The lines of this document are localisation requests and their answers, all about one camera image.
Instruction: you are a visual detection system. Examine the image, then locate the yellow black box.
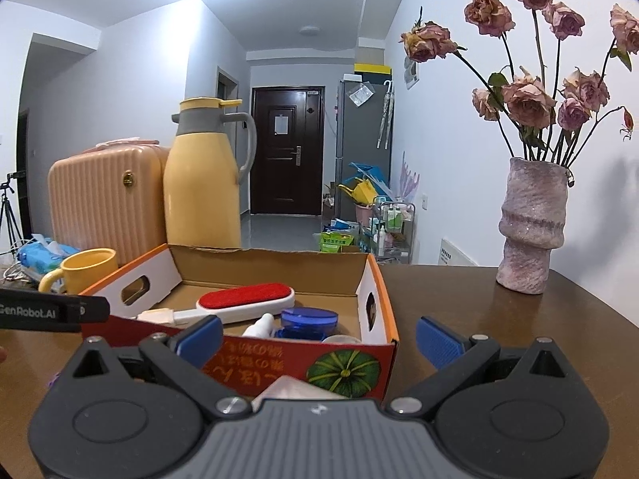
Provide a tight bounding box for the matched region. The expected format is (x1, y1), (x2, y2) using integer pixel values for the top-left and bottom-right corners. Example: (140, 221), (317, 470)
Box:
(353, 62), (393, 83)

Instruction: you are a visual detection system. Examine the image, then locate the blue tissue pack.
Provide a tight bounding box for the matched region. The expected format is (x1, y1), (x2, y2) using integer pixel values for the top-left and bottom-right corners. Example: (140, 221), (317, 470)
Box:
(17, 234), (81, 280)

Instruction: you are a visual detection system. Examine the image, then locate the green snack box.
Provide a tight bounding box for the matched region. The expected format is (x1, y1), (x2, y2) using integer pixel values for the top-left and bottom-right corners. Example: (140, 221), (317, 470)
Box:
(321, 232), (361, 253)

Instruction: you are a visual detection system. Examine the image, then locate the red white lint brush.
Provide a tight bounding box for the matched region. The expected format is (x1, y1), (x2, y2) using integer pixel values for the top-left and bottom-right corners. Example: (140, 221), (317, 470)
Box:
(170, 282), (296, 325)

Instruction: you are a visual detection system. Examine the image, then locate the dark brown door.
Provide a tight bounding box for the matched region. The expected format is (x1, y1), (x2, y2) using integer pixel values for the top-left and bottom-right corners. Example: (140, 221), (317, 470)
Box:
(251, 86), (325, 216)

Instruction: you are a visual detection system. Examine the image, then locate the metal trolley rack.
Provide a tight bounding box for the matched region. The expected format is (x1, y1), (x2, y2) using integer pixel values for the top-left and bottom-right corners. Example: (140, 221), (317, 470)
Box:
(372, 201), (416, 264)

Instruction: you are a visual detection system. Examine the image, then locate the grey door frame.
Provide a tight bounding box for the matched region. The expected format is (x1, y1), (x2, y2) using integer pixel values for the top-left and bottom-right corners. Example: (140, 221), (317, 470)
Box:
(216, 66), (240, 105)

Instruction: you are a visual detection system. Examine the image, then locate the translucent white plastic container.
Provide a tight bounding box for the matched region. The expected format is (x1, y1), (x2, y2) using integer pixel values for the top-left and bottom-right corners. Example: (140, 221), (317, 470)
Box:
(251, 376), (350, 401)

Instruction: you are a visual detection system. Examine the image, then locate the orange printed cardboard box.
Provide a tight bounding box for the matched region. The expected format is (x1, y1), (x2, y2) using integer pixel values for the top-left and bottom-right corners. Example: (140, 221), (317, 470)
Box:
(79, 243), (400, 400)

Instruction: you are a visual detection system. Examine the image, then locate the dried rose bouquet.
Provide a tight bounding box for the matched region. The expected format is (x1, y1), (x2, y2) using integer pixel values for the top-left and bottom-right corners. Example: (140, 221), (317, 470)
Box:
(399, 0), (639, 168)

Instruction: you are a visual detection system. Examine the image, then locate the white dropper bottle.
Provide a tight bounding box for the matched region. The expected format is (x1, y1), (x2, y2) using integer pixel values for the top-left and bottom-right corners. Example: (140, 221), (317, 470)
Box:
(242, 313), (276, 338)

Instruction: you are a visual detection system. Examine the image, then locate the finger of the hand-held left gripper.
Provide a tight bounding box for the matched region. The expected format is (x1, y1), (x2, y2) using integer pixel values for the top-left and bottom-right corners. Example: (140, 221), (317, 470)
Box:
(62, 293), (111, 333)

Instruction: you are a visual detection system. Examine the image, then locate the pink ribbed suitcase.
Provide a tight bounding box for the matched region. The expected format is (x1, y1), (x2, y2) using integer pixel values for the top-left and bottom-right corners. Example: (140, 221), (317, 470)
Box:
(47, 139), (173, 267)

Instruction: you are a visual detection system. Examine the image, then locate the black tripod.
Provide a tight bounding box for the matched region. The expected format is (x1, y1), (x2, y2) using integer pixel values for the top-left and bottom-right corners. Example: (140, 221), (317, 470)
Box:
(0, 172), (26, 260)

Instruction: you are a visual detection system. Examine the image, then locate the yellow thermos jug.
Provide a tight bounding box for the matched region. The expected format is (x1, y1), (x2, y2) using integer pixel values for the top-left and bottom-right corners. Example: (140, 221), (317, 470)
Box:
(163, 97), (258, 249)

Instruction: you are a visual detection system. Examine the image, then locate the purple wall decal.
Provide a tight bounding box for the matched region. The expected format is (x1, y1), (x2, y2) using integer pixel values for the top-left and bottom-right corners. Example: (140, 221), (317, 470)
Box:
(399, 152), (421, 203)

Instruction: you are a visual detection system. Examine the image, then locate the white folded umbrella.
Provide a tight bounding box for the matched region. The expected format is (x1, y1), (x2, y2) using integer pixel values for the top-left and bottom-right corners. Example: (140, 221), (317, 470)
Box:
(384, 80), (395, 149)
(378, 91), (389, 149)

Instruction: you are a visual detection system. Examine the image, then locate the yellow watering can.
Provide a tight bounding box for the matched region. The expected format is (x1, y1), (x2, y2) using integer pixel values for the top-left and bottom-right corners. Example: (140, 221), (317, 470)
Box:
(338, 180), (377, 205)

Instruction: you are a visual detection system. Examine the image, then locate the clear plastic bag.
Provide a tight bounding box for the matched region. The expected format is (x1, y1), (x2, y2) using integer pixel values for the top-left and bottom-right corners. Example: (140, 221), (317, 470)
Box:
(348, 82), (375, 107)

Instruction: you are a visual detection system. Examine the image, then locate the grey refrigerator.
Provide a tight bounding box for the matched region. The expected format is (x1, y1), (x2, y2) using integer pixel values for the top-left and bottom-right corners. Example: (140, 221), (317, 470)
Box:
(334, 74), (395, 220)

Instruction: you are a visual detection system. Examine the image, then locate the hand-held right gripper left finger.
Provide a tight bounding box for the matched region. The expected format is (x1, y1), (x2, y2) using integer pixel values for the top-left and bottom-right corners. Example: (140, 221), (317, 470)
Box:
(70, 315), (253, 416)

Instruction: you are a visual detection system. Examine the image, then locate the pink textured vase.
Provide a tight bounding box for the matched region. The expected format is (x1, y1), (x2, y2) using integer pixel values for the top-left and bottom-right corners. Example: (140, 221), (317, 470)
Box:
(496, 157), (571, 295)

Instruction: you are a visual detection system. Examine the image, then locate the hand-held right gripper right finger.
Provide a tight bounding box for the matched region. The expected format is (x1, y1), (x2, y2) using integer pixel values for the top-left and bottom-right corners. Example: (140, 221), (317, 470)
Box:
(389, 315), (567, 417)

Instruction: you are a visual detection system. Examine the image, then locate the blue round container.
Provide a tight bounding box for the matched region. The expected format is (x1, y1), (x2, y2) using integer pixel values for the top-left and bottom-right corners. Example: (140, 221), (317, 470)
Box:
(272, 308), (339, 342)

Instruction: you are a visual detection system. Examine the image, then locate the blue folding rack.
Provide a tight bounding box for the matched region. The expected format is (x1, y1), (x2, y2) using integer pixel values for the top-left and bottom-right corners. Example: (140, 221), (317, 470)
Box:
(348, 161), (393, 195)

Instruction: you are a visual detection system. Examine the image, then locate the yellow mug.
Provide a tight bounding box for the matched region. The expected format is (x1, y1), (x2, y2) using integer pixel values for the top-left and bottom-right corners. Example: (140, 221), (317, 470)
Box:
(38, 248), (119, 295)

